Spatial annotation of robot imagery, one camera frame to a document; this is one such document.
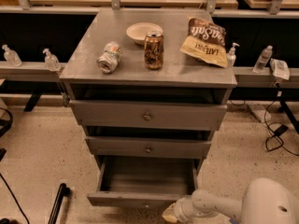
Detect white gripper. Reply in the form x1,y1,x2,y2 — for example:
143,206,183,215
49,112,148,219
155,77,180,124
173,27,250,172
162,198,194,223

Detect grey bottom drawer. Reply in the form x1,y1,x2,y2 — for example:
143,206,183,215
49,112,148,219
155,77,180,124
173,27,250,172
87,156,202,209

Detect grey drawer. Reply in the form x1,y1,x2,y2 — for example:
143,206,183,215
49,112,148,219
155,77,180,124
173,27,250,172
87,156,202,209
70,100,227,131
85,127,211,159

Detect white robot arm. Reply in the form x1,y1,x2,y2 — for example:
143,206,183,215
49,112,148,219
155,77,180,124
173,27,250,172
163,178,299,224

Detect grey middle drawer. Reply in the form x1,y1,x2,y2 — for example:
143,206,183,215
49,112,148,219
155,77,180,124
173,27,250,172
85,127,211,159

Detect grey top drawer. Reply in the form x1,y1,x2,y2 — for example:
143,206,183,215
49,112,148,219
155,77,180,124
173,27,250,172
70,100,227,131

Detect grey drawer cabinet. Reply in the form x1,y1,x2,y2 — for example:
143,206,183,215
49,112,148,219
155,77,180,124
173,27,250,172
59,8,238,173

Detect black pole on floor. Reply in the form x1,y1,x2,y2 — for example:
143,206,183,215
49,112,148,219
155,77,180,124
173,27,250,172
48,183,71,224

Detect white pump bottle right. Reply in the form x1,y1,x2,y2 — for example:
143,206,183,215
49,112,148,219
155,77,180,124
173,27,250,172
226,42,239,67

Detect crushed silver can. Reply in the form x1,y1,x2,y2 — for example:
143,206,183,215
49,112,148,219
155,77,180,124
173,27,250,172
96,41,122,74

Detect brown soda can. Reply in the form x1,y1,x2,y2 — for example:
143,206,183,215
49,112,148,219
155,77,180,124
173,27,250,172
144,31,164,70

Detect brown chip bag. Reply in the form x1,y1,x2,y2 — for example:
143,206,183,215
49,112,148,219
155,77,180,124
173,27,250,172
180,17,227,68

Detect crumpled white paper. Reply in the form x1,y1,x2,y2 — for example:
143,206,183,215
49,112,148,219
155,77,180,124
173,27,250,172
270,59,290,80

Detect white paper bowl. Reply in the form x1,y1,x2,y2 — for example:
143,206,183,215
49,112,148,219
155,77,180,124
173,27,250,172
126,22,163,45

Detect clear water bottle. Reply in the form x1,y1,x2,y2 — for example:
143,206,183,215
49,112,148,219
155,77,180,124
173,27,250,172
253,46,273,73

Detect black chair base left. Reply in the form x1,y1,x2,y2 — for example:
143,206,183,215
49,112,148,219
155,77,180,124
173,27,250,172
0,108,13,161

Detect clear sanitizer bottle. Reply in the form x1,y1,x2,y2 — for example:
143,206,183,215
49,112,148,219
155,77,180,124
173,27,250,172
43,49,61,72
2,45,22,66

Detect clear sanitizer bottle far left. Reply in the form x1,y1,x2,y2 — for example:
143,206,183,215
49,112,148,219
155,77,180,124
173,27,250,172
2,45,22,66

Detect black power adapter cable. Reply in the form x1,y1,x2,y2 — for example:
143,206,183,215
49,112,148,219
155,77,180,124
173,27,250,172
263,84,299,157

